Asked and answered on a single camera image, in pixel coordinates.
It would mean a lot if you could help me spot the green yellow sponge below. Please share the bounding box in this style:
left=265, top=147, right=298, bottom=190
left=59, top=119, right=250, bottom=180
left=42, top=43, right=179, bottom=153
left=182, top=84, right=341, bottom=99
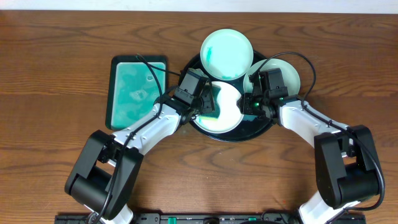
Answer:
left=196, top=86, right=221, bottom=123

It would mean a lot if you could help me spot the white plate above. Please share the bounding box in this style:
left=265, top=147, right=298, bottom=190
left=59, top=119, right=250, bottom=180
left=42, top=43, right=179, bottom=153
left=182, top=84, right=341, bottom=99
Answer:
left=193, top=81, right=243, bottom=134

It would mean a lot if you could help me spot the mint plate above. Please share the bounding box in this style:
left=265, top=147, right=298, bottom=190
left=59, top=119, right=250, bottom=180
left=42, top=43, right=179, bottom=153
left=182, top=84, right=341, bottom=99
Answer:
left=243, top=58, right=300, bottom=96
left=200, top=29, right=254, bottom=80

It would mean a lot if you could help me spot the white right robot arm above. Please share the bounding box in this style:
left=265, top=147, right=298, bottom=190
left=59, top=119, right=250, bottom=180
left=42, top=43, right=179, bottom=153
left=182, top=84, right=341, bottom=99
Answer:
left=237, top=93, right=386, bottom=223

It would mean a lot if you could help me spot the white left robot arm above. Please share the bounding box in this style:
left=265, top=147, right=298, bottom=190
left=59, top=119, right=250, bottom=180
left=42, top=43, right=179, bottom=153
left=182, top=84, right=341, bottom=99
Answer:
left=64, top=85, right=215, bottom=223

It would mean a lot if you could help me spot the black round tray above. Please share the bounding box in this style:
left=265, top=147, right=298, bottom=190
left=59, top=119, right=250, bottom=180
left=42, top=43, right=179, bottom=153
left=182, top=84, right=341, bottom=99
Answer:
left=182, top=50, right=274, bottom=142

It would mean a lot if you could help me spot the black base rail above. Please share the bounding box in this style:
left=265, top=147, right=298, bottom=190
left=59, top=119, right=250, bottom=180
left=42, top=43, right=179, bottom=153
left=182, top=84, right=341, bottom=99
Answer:
left=54, top=212, right=366, bottom=224

